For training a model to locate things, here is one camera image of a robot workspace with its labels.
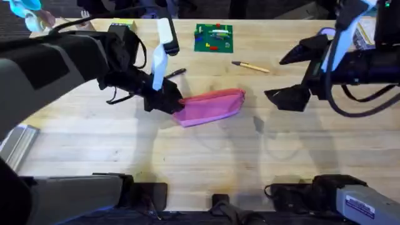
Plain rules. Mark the person's hand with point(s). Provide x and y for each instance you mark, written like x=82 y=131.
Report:
x=45 y=19

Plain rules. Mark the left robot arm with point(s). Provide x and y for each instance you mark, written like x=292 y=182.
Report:
x=34 y=78

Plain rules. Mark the heap of boxes and papers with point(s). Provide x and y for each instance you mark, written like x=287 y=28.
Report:
x=367 y=34

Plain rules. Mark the light blue object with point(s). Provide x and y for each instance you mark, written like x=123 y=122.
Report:
x=25 y=5

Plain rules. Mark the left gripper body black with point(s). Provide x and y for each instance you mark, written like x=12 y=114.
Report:
x=125 y=78

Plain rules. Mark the black pen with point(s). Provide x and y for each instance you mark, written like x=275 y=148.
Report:
x=176 y=73

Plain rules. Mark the left wrist upright plate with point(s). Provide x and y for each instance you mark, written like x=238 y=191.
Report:
x=160 y=62

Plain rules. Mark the wrist upright plate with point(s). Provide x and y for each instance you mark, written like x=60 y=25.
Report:
x=343 y=40
x=160 y=62

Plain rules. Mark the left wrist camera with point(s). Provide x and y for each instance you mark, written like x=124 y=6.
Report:
x=122 y=29

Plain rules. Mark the right wrist upright plate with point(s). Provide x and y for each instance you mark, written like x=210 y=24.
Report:
x=343 y=40

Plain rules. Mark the green board with toy blocks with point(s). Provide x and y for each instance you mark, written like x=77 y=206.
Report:
x=213 y=39

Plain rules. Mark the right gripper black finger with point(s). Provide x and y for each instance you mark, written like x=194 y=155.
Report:
x=289 y=98
x=307 y=50

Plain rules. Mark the yellow pen with dark cap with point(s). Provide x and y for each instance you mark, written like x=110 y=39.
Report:
x=253 y=67

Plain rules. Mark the aluminium profile bar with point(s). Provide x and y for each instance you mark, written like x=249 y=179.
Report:
x=18 y=145

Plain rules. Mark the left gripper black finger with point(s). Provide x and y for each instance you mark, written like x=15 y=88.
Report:
x=164 y=107
x=173 y=93

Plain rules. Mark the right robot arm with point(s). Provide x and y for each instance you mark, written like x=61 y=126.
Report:
x=359 y=201

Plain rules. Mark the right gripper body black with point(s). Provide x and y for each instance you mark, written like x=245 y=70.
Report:
x=362 y=67

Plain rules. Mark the pink soft zip bag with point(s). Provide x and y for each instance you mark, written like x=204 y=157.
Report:
x=212 y=106

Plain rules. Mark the yellow box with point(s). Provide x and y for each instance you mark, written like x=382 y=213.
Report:
x=129 y=22

